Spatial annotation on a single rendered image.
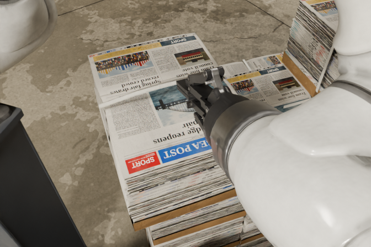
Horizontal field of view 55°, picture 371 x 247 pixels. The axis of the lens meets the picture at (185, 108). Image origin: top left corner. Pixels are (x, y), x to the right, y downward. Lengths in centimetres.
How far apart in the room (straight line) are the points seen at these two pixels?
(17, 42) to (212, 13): 234
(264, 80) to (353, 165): 93
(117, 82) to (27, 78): 182
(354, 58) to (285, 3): 294
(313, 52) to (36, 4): 73
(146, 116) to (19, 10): 31
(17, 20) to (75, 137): 143
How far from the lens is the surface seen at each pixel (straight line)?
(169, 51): 88
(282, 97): 113
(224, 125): 37
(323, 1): 113
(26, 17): 77
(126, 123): 72
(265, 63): 160
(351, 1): 31
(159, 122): 72
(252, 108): 37
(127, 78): 82
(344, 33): 32
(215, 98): 44
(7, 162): 94
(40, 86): 250
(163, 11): 303
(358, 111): 29
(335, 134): 28
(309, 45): 111
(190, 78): 53
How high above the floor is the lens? 161
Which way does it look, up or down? 47 degrees down
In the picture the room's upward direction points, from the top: straight up
